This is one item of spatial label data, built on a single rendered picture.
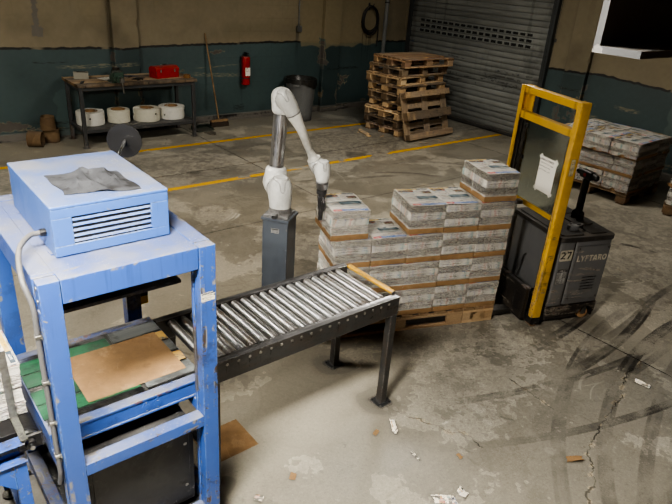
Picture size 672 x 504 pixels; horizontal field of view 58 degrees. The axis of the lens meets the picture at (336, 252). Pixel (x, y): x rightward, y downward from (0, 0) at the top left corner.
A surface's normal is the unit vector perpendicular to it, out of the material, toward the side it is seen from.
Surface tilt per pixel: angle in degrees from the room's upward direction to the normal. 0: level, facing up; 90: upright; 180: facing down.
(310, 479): 0
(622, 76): 90
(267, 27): 90
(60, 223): 90
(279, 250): 90
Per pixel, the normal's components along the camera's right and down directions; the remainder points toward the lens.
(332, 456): 0.07, -0.90
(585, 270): 0.31, 0.43
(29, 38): 0.62, 0.37
